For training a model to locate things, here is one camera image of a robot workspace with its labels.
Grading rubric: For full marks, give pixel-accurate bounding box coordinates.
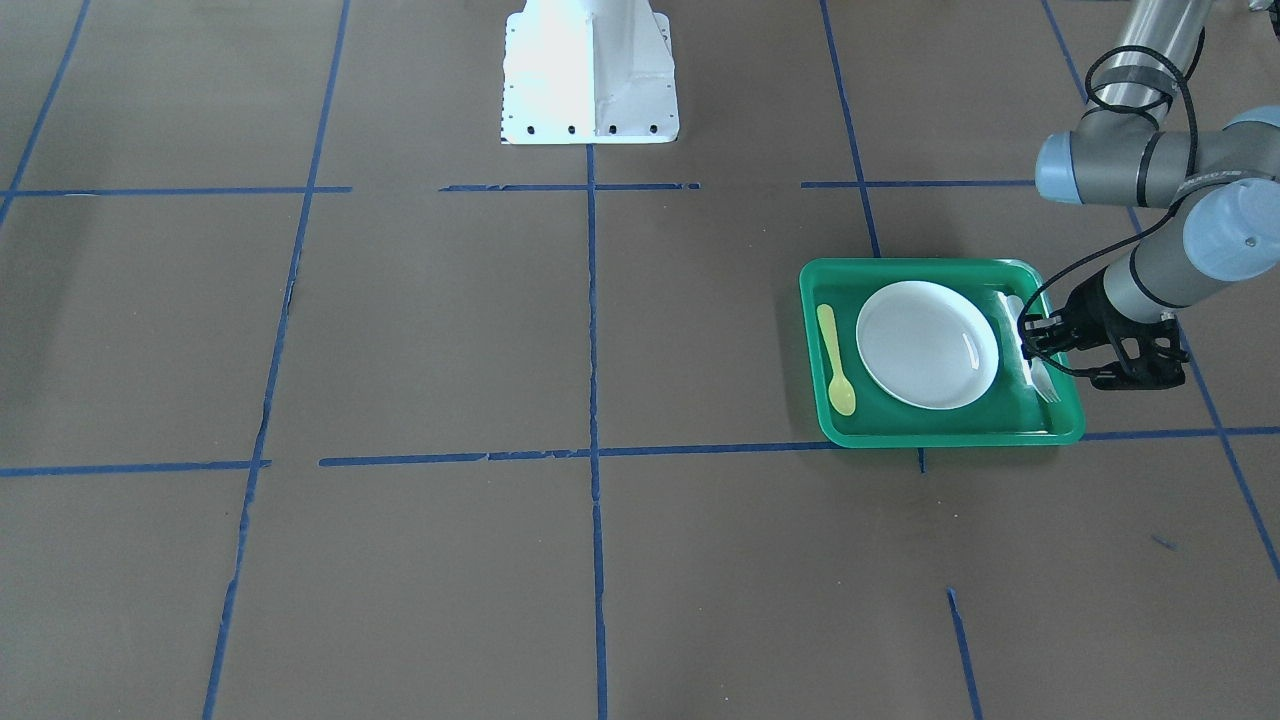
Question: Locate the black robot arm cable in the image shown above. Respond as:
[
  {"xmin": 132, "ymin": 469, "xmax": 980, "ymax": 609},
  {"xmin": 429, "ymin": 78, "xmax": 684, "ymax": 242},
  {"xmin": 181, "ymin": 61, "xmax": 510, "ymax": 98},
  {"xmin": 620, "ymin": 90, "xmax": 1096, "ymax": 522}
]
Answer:
[{"xmin": 1014, "ymin": 28, "xmax": 1204, "ymax": 379}]

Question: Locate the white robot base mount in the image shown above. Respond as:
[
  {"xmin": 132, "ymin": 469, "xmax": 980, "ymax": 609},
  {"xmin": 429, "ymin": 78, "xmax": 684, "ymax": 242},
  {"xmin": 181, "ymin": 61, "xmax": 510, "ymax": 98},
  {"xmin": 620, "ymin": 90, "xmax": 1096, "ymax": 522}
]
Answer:
[{"xmin": 499, "ymin": 1, "xmax": 681, "ymax": 146}]

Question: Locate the pale green plastic fork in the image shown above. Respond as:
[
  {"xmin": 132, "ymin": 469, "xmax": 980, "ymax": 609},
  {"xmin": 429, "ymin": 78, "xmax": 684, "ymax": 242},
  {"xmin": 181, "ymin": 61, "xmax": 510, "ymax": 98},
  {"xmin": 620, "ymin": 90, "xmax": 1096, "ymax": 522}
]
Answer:
[{"xmin": 1000, "ymin": 293, "xmax": 1061, "ymax": 404}]

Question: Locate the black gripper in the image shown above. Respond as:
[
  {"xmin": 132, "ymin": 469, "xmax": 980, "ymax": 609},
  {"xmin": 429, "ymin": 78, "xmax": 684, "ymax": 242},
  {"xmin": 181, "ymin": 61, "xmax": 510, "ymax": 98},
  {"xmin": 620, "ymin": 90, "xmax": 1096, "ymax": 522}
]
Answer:
[{"xmin": 1018, "ymin": 270, "xmax": 1189, "ymax": 391}]

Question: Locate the yellow plastic spoon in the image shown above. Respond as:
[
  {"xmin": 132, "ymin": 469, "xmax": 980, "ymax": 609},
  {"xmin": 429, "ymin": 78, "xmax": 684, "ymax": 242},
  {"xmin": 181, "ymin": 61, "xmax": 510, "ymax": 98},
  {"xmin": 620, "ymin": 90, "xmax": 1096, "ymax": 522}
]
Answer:
[{"xmin": 815, "ymin": 304, "xmax": 858, "ymax": 416}]

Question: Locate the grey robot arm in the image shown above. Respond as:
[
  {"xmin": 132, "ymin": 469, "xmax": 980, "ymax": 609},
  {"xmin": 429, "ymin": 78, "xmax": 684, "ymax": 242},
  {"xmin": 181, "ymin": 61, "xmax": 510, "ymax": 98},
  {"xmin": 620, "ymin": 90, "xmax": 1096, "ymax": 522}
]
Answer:
[{"xmin": 1015, "ymin": 1, "xmax": 1279, "ymax": 391}]

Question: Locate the green plastic tray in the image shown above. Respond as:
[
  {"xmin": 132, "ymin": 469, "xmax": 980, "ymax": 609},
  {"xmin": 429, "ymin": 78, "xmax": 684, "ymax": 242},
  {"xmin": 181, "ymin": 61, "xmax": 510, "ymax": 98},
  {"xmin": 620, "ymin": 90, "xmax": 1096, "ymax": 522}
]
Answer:
[{"xmin": 799, "ymin": 258, "xmax": 1085, "ymax": 448}]

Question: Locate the white round plate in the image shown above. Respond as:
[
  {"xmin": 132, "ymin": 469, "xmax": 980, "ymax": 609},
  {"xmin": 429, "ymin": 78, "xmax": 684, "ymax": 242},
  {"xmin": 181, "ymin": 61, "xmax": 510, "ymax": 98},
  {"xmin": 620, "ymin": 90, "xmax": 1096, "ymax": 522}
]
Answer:
[{"xmin": 855, "ymin": 281, "xmax": 1000, "ymax": 411}]

